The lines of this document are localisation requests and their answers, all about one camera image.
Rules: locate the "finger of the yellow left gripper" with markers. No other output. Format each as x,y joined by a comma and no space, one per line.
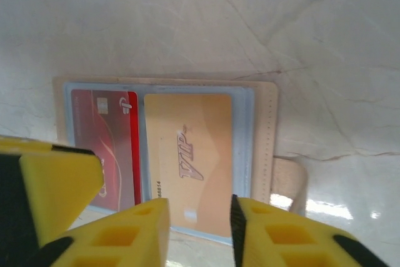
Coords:
31,146
56,192

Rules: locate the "red credit card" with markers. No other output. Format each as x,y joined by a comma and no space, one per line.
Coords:
103,142

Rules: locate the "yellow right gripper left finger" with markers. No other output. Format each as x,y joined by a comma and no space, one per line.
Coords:
125,239

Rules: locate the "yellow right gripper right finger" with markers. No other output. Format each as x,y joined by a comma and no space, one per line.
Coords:
281,239

